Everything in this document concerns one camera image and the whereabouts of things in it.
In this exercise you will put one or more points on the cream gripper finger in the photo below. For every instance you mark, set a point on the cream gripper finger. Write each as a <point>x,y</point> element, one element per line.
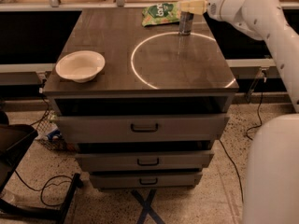
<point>197,7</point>

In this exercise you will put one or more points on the silver redbull can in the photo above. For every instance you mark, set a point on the silver redbull can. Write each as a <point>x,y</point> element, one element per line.
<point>185,23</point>

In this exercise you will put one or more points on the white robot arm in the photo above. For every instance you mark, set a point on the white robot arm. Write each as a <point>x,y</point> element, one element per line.
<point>271,193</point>

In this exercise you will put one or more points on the white paper bowl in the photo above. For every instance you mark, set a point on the white paper bowl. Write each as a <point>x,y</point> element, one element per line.
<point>80,66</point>

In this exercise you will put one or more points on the green chip bag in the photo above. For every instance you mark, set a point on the green chip bag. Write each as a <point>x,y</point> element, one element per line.
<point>159,14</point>

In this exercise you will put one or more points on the grey drawer cabinet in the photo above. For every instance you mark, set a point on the grey drawer cabinet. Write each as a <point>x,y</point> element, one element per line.
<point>149,71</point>

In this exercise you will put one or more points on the top grey drawer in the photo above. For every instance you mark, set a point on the top grey drawer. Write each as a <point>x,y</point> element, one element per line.
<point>131,129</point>

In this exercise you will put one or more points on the grey drawer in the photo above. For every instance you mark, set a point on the grey drawer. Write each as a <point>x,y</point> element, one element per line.
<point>131,129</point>
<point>144,161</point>
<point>149,180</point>

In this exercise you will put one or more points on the middle grey drawer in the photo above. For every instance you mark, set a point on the middle grey drawer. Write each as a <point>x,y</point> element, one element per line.
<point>144,161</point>

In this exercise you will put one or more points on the bottom grey drawer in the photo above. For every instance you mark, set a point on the bottom grey drawer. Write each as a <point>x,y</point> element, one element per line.
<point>149,180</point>

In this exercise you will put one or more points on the wire basket with items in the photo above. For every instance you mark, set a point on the wire basket with items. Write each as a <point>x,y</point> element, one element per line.
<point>50,136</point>

